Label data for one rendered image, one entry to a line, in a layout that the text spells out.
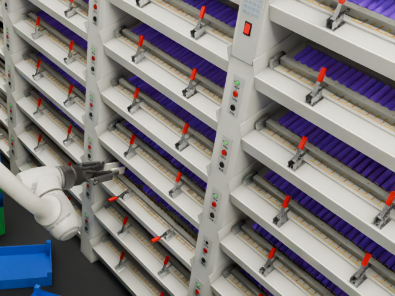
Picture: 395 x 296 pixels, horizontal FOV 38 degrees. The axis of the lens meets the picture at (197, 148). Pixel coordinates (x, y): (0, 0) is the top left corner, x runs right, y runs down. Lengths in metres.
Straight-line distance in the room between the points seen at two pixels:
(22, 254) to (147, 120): 1.02
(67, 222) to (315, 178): 0.86
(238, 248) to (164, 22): 0.73
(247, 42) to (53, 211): 0.86
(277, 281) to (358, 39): 0.77
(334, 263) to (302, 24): 0.62
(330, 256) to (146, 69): 0.83
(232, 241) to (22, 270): 1.13
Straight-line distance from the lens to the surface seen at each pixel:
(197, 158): 1.82
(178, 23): 1.75
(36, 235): 2.81
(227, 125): 1.63
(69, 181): 2.11
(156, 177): 2.04
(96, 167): 2.23
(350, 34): 1.33
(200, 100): 1.74
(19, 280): 2.55
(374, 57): 1.29
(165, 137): 1.91
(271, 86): 1.48
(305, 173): 1.51
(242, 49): 1.52
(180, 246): 2.06
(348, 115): 1.40
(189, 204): 1.94
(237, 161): 1.65
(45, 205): 1.92
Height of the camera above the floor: 1.88
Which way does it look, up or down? 32 degrees down
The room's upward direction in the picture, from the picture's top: 9 degrees clockwise
